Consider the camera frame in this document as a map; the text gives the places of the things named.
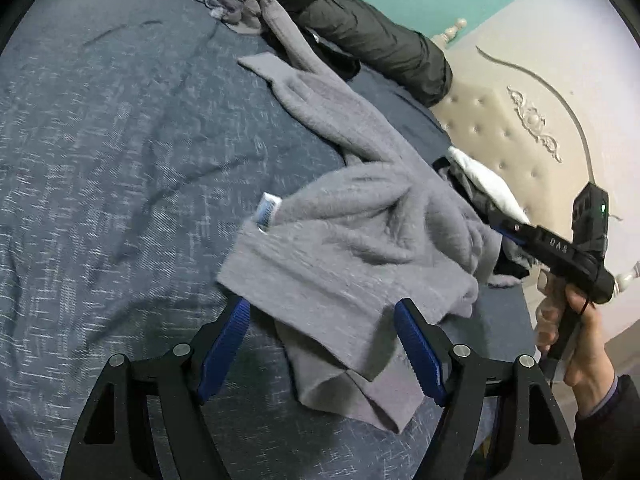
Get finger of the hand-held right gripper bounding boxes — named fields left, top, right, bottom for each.
left=487, top=207, right=538, bottom=251

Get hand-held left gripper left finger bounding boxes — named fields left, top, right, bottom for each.
left=62, top=296, right=252, bottom=480

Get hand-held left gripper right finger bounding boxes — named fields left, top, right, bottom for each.
left=393, top=298, right=583, bottom=480

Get grey fleece sweater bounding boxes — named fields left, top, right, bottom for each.
left=216, top=0, right=502, bottom=435

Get person's right forearm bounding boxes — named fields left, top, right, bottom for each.
left=572, top=372, right=640, bottom=480

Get folded grey clothes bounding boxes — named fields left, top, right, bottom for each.
left=432, top=156, right=531, bottom=281

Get person's right hand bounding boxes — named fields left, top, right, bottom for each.
left=535, top=269, right=618, bottom=416

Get white t-shirt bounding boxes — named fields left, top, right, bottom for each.
left=446, top=146, right=531, bottom=223

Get beige tufted headboard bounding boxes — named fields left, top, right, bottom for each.
left=430, top=0, right=640, bottom=376

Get blue-grey bed sheet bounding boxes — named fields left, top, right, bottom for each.
left=0, top=0, right=541, bottom=480

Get dark grey rolled duvet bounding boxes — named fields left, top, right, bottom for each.
left=295, top=0, right=454, bottom=108

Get crumpled blue-grey cloth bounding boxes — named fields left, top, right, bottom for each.
left=187, top=0, right=266, bottom=36

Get white bed post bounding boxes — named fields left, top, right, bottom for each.
left=432, top=17, right=468, bottom=48
left=612, top=266, right=640, bottom=293

